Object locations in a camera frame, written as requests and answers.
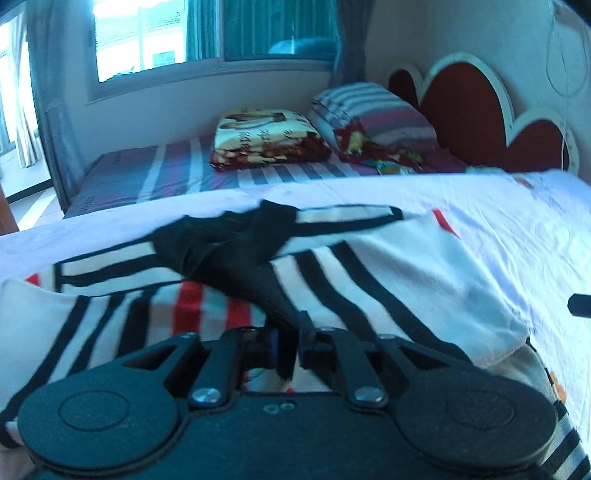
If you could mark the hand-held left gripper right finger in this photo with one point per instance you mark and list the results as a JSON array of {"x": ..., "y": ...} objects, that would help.
[{"x": 302, "y": 339}]

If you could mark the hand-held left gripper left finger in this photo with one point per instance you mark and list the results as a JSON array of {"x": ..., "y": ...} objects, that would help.
[{"x": 273, "y": 345}]

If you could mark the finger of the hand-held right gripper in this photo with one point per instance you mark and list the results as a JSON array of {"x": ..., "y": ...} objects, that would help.
[{"x": 580, "y": 305}]

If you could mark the black white red striped sweater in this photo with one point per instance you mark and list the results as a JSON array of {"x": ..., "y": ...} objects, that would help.
[{"x": 369, "y": 277}]

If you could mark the white floral bed sheet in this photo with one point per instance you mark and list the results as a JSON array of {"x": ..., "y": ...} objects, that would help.
[{"x": 508, "y": 217}]

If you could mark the purple striped bed sheet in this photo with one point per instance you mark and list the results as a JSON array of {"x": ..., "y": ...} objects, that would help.
[{"x": 175, "y": 170}]

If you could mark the red patterned cloth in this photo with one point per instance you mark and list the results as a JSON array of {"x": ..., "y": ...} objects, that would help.
[{"x": 374, "y": 150}]

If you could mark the folded printed blanket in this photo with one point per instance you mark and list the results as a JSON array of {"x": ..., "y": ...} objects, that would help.
[{"x": 268, "y": 138}]

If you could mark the red heart-shaped headboard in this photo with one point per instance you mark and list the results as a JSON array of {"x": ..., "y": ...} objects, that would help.
[{"x": 466, "y": 110}]

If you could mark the striped pillow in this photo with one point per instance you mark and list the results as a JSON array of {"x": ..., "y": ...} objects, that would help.
[{"x": 378, "y": 113}]

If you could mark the grey curtain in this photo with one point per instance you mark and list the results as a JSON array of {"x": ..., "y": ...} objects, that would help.
[
  {"x": 352, "y": 41},
  {"x": 51, "y": 92}
]

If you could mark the window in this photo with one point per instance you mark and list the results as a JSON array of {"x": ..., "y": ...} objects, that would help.
[{"x": 198, "y": 32}]

